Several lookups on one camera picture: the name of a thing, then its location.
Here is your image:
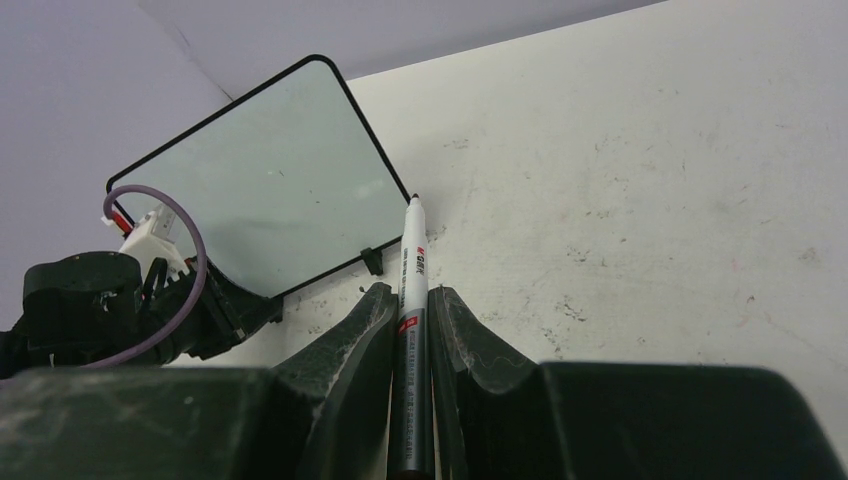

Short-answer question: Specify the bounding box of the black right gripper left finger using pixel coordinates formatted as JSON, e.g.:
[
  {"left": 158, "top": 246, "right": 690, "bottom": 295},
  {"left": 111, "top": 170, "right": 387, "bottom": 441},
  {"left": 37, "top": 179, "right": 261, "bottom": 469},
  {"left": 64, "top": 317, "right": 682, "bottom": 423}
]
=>
[{"left": 1, "top": 283, "right": 397, "bottom": 479}]

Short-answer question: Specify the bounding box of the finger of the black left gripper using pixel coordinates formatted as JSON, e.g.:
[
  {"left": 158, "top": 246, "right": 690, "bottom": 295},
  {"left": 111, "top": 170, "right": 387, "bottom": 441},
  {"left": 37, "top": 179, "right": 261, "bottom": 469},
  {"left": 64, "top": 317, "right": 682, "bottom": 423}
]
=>
[
  {"left": 195, "top": 261, "right": 283, "bottom": 338},
  {"left": 168, "top": 304, "right": 242, "bottom": 363}
]

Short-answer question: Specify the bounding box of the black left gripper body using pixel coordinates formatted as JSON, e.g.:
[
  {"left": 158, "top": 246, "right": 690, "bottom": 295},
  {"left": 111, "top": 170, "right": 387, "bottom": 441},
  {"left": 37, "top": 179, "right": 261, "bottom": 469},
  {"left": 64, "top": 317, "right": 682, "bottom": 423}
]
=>
[{"left": 1, "top": 251, "right": 196, "bottom": 379}]

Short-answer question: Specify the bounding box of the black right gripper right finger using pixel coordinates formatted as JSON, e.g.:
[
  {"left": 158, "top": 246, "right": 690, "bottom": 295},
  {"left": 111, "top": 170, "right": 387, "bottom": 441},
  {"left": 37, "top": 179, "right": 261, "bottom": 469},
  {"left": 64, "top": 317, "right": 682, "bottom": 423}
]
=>
[{"left": 428, "top": 287, "right": 845, "bottom": 479}]

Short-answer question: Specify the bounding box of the white marker pen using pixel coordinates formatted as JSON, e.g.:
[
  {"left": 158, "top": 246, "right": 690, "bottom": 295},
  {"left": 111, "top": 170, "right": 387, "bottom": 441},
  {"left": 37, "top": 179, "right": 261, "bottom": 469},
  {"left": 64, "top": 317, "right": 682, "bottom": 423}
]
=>
[{"left": 387, "top": 194, "right": 435, "bottom": 479}]

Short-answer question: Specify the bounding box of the black framed whiteboard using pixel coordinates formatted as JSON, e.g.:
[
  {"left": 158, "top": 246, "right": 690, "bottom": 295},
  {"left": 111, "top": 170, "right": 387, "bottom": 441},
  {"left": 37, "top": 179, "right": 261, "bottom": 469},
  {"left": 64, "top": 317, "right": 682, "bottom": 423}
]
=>
[{"left": 107, "top": 54, "right": 409, "bottom": 297}]

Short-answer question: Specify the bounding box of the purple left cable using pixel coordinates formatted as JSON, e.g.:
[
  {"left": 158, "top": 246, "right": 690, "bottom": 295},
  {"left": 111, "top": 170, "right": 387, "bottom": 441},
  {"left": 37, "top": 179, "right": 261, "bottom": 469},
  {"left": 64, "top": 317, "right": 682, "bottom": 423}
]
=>
[{"left": 82, "top": 184, "right": 209, "bottom": 370}]

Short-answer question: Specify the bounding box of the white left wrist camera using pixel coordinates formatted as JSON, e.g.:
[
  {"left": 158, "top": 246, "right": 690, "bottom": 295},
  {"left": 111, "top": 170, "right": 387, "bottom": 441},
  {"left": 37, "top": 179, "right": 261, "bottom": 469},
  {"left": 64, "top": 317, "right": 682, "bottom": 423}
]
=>
[{"left": 118, "top": 203, "right": 189, "bottom": 280}]

